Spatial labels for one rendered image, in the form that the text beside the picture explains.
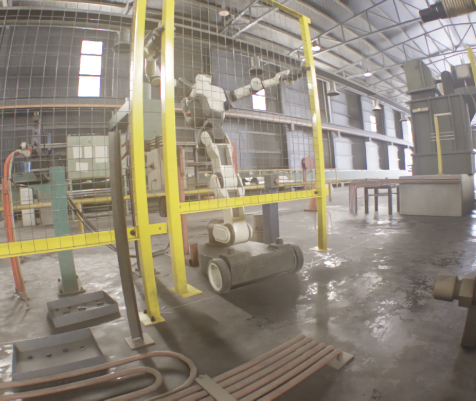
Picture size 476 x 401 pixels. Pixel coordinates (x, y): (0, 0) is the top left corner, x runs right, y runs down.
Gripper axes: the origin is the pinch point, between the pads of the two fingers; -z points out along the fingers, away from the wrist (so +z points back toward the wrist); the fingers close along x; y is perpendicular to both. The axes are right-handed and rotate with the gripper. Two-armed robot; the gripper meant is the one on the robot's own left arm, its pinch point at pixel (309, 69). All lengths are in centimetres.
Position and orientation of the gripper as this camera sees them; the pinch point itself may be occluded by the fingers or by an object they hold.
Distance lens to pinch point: 226.2
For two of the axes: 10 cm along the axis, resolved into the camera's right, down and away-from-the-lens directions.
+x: -8.0, 0.9, -6.0
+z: -6.0, -0.1, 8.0
